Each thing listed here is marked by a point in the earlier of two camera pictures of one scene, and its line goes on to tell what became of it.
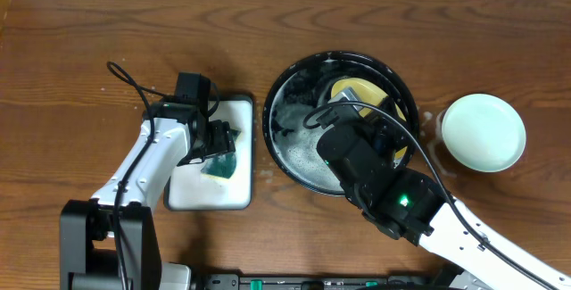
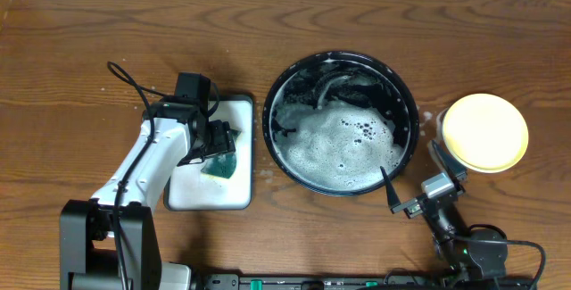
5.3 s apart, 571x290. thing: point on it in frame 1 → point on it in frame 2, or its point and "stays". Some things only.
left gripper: [221, 141] stays
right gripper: [384, 128] → [415, 207]
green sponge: [222, 165] stays
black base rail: [326, 282] stays
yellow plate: [366, 95] → [486, 132]
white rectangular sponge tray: [189, 188] stays
